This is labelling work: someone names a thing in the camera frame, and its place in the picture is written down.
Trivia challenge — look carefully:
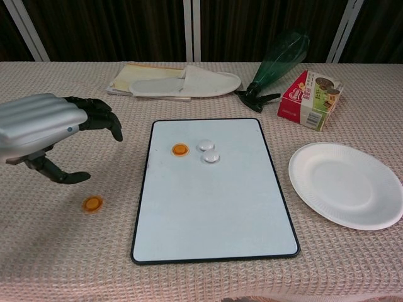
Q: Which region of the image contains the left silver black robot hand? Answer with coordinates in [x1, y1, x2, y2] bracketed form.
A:
[0, 93, 124, 185]

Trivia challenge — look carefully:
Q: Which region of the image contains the orange round magnet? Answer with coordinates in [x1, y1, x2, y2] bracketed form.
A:
[81, 195, 104, 214]
[171, 143, 190, 157]

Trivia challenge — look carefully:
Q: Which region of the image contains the white round magnet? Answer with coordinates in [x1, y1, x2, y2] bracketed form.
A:
[201, 150, 221, 165]
[196, 139, 216, 152]

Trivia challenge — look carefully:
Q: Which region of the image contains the white board black frame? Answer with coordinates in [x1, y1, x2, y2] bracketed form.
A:
[130, 118, 301, 265]

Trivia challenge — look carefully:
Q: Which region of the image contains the cream flat package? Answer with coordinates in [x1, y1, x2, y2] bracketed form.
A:
[105, 62, 192, 102]

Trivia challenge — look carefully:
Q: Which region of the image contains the dark brown curtain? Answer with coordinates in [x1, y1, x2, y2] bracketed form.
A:
[0, 0, 403, 64]

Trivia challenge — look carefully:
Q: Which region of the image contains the beige waffle tablecloth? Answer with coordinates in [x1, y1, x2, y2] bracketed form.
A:
[0, 60, 403, 302]

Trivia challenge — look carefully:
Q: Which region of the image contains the white cloth slipper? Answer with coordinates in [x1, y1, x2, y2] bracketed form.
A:
[128, 65, 242, 98]

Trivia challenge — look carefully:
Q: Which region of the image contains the green spray bottle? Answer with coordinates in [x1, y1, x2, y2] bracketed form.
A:
[234, 30, 311, 113]

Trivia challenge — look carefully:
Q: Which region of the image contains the red green cookie box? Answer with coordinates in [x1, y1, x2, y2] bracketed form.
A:
[276, 70, 344, 132]

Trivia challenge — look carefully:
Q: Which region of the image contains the white paper plate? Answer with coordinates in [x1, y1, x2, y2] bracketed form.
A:
[288, 142, 403, 232]

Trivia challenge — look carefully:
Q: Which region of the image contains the white slanted frame post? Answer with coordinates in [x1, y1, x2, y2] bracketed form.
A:
[5, 0, 50, 62]
[325, 0, 363, 64]

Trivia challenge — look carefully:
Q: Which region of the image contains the white upright frame post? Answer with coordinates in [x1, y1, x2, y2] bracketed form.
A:
[183, 0, 202, 62]

